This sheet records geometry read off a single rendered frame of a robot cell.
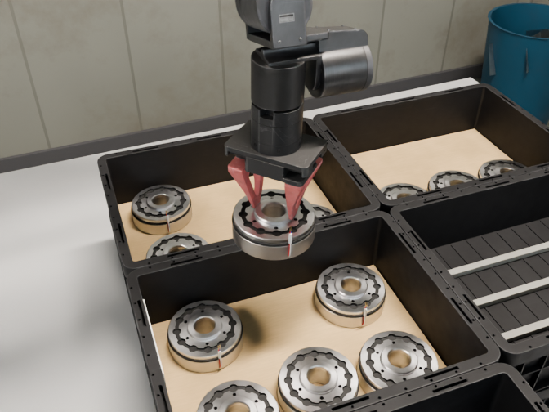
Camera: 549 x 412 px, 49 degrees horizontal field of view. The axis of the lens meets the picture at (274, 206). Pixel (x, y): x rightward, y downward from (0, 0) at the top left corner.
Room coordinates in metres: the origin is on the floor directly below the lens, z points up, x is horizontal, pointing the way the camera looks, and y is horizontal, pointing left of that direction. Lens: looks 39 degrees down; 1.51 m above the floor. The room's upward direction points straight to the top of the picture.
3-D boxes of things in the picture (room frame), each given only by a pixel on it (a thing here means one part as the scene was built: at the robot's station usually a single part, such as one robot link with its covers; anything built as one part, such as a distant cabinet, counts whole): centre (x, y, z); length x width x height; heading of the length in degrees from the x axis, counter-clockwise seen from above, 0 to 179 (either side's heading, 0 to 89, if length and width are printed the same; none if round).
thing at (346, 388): (0.46, -0.06, 0.86); 0.10 x 0.10 x 0.01
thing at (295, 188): (0.57, -0.01, 1.09); 0.07 x 0.07 x 0.09; 65
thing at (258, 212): (0.58, 0.00, 1.04); 0.05 x 0.05 x 0.01
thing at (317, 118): (0.93, -0.31, 0.92); 0.40 x 0.30 x 0.02; 110
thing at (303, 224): (0.58, 0.00, 1.04); 0.10 x 0.10 x 0.01
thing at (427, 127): (0.93, -0.31, 0.87); 0.40 x 0.30 x 0.11; 110
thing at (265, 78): (0.58, -0.01, 1.22); 0.07 x 0.06 x 0.07; 112
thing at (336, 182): (0.80, 0.07, 0.87); 0.40 x 0.30 x 0.11; 110
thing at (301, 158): (0.58, 0.00, 1.16); 0.10 x 0.07 x 0.07; 65
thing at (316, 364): (0.46, -0.06, 0.86); 0.05 x 0.05 x 0.01
